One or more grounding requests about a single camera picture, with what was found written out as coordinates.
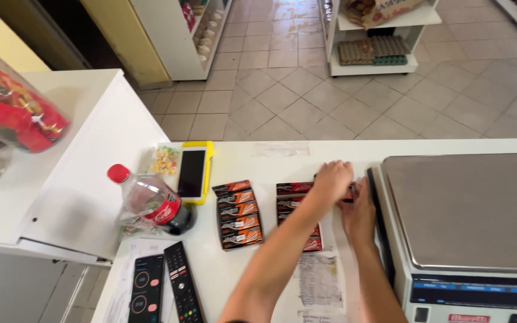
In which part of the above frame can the person's left hand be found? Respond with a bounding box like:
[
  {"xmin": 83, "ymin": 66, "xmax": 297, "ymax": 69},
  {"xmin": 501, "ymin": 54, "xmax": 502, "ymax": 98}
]
[{"xmin": 314, "ymin": 160, "xmax": 355, "ymax": 208}]

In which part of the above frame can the person's right hand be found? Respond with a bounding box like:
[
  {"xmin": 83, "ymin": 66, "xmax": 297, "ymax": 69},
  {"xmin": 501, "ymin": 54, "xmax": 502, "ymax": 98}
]
[{"xmin": 338, "ymin": 176, "xmax": 378, "ymax": 246}]

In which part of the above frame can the clear tape strip label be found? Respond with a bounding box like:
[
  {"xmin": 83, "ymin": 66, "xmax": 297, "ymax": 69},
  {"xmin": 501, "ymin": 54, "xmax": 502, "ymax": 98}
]
[{"xmin": 253, "ymin": 142, "xmax": 312, "ymax": 158}]

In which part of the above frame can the printed paper receipt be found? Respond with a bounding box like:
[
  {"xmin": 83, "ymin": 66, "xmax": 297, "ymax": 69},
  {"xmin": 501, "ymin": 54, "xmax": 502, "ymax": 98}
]
[{"xmin": 296, "ymin": 250, "xmax": 347, "ymax": 316}]

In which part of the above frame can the white digital weighing scale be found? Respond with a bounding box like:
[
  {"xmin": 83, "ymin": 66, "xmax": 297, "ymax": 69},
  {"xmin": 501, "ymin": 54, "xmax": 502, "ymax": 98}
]
[{"xmin": 366, "ymin": 152, "xmax": 517, "ymax": 323}]

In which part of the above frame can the orange and black small box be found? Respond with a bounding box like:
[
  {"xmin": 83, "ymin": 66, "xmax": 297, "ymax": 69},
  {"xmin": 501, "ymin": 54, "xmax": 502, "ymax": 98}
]
[
  {"xmin": 212, "ymin": 179, "xmax": 253, "ymax": 197},
  {"xmin": 219, "ymin": 214, "xmax": 262, "ymax": 237},
  {"xmin": 218, "ymin": 201, "xmax": 259, "ymax": 223},
  {"xmin": 221, "ymin": 226, "xmax": 264, "ymax": 251},
  {"xmin": 216, "ymin": 190, "xmax": 256, "ymax": 210}
]

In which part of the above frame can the white shelf with egg trays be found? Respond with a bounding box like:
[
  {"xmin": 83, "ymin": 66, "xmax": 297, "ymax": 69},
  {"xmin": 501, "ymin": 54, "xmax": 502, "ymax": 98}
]
[{"xmin": 319, "ymin": 0, "xmax": 443, "ymax": 77}]

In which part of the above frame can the small printed paper slip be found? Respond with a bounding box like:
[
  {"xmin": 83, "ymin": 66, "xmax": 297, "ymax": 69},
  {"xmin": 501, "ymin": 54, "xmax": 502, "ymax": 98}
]
[{"xmin": 301, "ymin": 310, "xmax": 350, "ymax": 323}]

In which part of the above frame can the yellow card payment terminal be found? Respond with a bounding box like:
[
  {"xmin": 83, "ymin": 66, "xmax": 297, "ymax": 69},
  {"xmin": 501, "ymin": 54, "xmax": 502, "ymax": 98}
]
[{"xmin": 176, "ymin": 141, "xmax": 215, "ymax": 206}]

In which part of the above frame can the clear bag of yellow candies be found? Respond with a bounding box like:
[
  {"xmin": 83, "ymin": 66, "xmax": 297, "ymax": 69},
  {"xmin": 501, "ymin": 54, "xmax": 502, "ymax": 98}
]
[{"xmin": 150, "ymin": 144, "xmax": 181, "ymax": 177}]

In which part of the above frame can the red-capped plastic soda bottle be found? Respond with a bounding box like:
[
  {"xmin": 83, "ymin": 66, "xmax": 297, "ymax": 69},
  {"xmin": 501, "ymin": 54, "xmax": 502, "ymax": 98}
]
[{"xmin": 107, "ymin": 164, "xmax": 197, "ymax": 237}]

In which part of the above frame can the black remote control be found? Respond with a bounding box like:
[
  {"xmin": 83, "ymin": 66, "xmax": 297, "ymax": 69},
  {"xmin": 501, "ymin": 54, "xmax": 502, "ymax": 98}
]
[{"xmin": 163, "ymin": 241, "xmax": 205, "ymax": 323}]

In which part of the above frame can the white shelf with packaged goods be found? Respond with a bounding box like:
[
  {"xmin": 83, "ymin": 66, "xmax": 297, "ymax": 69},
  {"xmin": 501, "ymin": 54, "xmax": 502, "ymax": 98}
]
[{"xmin": 130, "ymin": 0, "xmax": 233, "ymax": 82}]

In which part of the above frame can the black smartphone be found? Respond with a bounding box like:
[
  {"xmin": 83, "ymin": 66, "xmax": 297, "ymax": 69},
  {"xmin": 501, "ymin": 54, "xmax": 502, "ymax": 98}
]
[{"xmin": 127, "ymin": 254, "xmax": 165, "ymax": 323}]

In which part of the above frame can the white paper sheet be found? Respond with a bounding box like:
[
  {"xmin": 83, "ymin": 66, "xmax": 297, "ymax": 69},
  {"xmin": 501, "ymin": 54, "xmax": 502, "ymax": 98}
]
[{"xmin": 103, "ymin": 238, "xmax": 186, "ymax": 323}]

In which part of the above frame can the yellow door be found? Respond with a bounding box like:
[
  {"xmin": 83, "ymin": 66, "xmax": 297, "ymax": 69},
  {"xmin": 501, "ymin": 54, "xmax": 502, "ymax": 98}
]
[{"xmin": 80, "ymin": 0, "xmax": 172, "ymax": 89}]

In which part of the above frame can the white chest freezer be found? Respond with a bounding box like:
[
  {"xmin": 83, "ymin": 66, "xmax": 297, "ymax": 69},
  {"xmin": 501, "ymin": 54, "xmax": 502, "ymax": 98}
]
[{"xmin": 0, "ymin": 68, "xmax": 171, "ymax": 268}]

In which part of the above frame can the clear jar of red sweets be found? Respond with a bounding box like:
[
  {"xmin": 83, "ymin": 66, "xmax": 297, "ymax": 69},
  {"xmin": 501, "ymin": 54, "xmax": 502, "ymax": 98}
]
[{"xmin": 0, "ymin": 42, "xmax": 71, "ymax": 154}]

